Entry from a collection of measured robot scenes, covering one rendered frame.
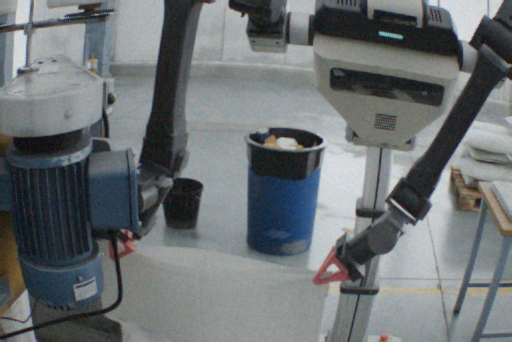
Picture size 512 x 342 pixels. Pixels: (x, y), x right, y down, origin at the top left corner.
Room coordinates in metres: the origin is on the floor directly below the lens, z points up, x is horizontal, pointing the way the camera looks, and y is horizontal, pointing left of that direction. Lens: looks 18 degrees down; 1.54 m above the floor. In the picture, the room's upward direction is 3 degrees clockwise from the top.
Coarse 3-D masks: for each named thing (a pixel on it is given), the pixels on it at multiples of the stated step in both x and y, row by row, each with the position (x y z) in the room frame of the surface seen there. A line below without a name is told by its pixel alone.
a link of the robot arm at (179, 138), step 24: (168, 0) 0.86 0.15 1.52; (192, 0) 0.84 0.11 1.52; (216, 0) 0.86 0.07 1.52; (168, 24) 0.87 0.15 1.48; (192, 24) 0.89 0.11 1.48; (168, 48) 0.89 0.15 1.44; (192, 48) 0.93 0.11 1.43; (168, 72) 0.91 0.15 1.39; (168, 96) 0.93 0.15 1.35; (168, 120) 0.95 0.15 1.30; (144, 144) 0.98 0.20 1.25; (168, 144) 0.96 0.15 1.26; (168, 168) 0.98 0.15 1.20
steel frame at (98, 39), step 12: (96, 24) 9.29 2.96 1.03; (108, 24) 9.21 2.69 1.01; (0, 36) 6.11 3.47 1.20; (12, 36) 6.14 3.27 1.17; (96, 36) 9.29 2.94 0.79; (108, 36) 9.27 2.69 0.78; (0, 48) 6.11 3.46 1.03; (12, 48) 6.15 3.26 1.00; (96, 48) 9.28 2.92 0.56; (108, 48) 9.31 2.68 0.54; (0, 60) 6.10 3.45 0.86; (12, 60) 6.16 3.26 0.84; (84, 60) 9.17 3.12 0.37; (108, 60) 9.35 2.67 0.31; (0, 72) 6.10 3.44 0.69; (12, 72) 6.17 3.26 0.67; (108, 72) 9.39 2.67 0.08; (0, 84) 6.10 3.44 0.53
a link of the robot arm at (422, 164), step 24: (480, 24) 0.79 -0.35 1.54; (480, 48) 0.80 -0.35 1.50; (480, 72) 0.80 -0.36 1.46; (504, 72) 0.77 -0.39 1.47; (480, 96) 0.80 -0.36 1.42; (456, 120) 0.84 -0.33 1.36; (432, 144) 0.87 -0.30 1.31; (456, 144) 0.84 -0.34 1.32; (432, 168) 0.88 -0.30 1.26; (408, 192) 0.92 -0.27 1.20; (432, 192) 0.89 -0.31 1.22
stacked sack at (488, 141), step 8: (464, 136) 3.99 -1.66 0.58; (472, 136) 3.94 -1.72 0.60; (480, 136) 3.91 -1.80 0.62; (488, 136) 3.92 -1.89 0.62; (496, 136) 3.95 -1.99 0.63; (504, 136) 3.97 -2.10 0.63; (472, 144) 3.87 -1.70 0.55; (480, 144) 3.85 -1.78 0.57; (488, 144) 3.83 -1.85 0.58; (496, 144) 3.81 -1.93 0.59; (504, 144) 3.80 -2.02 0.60; (496, 152) 3.81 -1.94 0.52; (504, 152) 3.78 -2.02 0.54
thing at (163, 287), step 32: (128, 256) 0.99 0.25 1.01; (160, 256) 1.02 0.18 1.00; (192, 256) 1.03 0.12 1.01; (224, 256) 1.02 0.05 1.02; (128, 288) 0.99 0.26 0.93; (160, 288) 0.96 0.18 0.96; (192, 288) 0.94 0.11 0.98; (224, 288) 0.94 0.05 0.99; (256, 288) 0.95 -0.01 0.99; (288, 288) 0.96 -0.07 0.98; (320, 288) 0.96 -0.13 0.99; (128, 320) 1.00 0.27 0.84; (160, 320) 0.96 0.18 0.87; (192, 320) 0.94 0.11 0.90; (224, 320) 0.94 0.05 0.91; (256, 320) 0.95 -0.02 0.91; (288, 320) 0.96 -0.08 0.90; (320, 320) 0.95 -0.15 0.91
